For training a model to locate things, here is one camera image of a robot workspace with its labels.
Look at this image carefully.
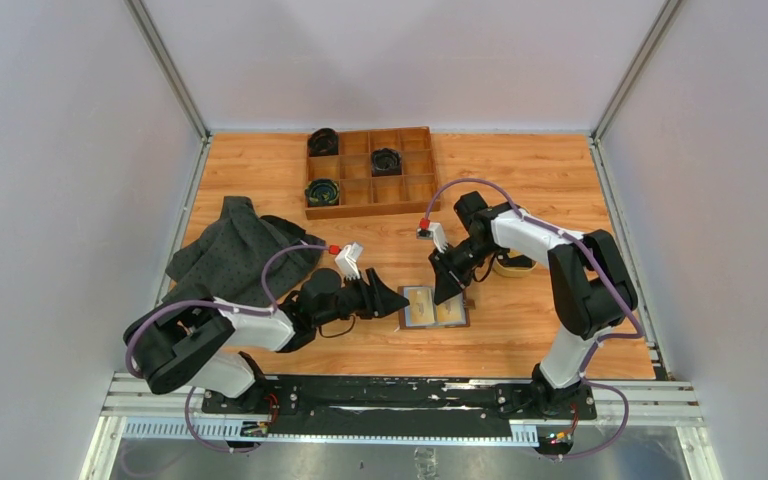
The brown leather card holder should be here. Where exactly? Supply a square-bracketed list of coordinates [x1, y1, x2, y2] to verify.
[398, 286, 476, 330]

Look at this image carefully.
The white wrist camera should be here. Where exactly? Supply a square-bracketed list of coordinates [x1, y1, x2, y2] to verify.
[335, 242, 364, 280]
[416, 218, 449, 253]

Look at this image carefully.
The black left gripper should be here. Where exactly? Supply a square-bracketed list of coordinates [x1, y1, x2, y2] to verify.
[314, 268, 409, 328]

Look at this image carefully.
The black coiled belt middle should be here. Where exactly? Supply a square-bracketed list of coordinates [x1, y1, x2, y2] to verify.
[370, 148, 402, 177]

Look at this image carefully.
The dark grey dotted cloth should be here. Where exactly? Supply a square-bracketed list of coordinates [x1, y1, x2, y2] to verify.
[162, 196, 325, 307]

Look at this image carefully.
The wooden compartment tray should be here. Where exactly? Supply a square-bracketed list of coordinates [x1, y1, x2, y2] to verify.
[303, 126, 441, 220]

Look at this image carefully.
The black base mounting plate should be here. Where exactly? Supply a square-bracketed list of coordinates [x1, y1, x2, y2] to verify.
[200, 375, 597, 439]

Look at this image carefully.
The black-green coiled belt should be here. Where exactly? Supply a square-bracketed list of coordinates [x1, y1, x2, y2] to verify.
[305, 178, 340, 208]

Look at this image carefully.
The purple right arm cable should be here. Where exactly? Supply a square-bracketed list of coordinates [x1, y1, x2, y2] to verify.
[420, 177, 645, 462]

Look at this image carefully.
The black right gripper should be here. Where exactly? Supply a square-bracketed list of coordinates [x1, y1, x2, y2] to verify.
[430, 237, 502, 305]

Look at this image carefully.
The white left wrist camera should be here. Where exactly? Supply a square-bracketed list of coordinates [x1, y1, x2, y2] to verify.
[335, 242, 364, 280]

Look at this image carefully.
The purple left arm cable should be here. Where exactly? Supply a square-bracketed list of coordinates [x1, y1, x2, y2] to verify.
[124, 243, 342, 380]

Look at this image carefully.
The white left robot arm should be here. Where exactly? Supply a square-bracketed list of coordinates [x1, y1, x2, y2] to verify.
[123, 268, 409, 413]

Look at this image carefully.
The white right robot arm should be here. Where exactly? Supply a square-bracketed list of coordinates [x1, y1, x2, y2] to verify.
[417, 192, 638, 418]

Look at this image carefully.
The black coiled belt top-left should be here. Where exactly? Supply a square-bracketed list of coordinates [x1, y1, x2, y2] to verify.
[307, 127, 339, 157]

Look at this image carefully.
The yellow oval card tray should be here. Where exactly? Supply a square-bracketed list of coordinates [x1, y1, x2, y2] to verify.
[492, 249, 536, 278]

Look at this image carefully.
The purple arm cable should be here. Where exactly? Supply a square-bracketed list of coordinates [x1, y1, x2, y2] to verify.
[124, 243, 342, 380]
[420, 177, 645, 462]

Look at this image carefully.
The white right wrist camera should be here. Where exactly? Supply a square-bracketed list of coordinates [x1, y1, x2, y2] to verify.
[416, 218, 449, 253]

